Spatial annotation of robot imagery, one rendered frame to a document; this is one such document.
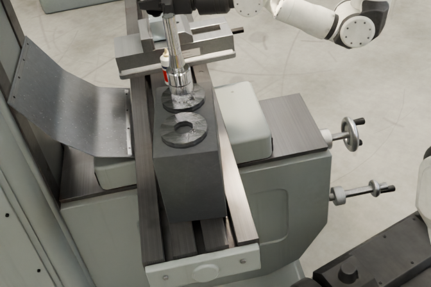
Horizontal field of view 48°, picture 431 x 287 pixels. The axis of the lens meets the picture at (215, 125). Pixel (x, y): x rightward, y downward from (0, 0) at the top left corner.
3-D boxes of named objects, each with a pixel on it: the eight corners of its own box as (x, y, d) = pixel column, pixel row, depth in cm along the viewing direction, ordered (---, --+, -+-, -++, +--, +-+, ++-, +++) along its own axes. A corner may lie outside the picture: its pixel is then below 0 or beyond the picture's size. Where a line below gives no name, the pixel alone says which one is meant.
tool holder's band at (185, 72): (165, 68, 95) (165, 63, 95) (189, 64, 96) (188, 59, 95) (167, 81, 92) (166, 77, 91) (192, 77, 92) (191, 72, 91)
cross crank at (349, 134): (354, 133, 165) (356, 106, 158) (368, 156, 156) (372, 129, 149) (309, 142, 164) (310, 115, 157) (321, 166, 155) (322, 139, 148)
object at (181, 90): (170, 90, 99) (165, 68, 95) (193, 86, 99) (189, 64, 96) (172, 104, 95) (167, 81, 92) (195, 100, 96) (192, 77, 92)
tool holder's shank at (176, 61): (169, 65, 94) (158, 13, 87) (185, 62, 94) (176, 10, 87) (170, 73, 92) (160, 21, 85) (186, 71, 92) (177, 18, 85)
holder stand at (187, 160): (220, 144, 115) (211, 75, 102) (228, 217, 98) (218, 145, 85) (170, 150, 115) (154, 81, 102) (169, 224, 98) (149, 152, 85)
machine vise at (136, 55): (226, 33, 154) (222, 1, 147) (236, 57, 143) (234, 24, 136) (117, 54, 152) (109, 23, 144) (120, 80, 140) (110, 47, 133)
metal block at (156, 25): (169, 28, 144) (165, 9, 141) (171, 38, 140) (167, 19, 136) (151, 31, 144) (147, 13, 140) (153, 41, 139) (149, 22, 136)
